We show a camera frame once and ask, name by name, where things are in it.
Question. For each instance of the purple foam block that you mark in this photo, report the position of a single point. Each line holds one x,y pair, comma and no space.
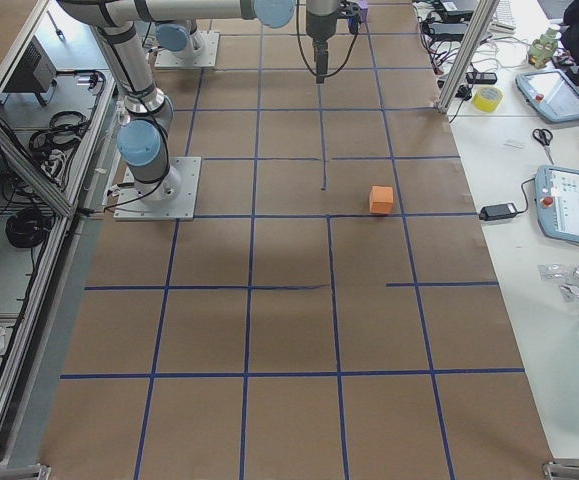
363,10

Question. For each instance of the orange foam block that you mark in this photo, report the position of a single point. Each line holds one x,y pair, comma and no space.
381,200

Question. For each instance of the black remote device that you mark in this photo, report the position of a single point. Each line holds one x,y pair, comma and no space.
481,78

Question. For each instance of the yellow tape roll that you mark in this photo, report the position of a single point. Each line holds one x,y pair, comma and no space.
487,99

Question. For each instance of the upper teach pendant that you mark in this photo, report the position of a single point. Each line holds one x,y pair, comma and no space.
551,94

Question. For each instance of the teach pendant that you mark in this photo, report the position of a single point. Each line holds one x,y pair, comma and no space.
551,94
557,201

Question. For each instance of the black scissors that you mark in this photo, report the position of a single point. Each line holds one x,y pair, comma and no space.
544,137

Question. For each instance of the black power adapter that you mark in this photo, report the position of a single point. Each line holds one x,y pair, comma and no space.
497,212

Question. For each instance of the grey electronics box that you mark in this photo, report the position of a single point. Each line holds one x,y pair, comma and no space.
35,73

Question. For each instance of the lower teach pendant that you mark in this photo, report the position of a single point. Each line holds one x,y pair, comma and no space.
557,201

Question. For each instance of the pile of small plastic bags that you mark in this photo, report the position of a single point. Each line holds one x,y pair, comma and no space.
565,276

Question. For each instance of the aluminium frame post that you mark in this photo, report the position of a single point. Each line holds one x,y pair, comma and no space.
478,25

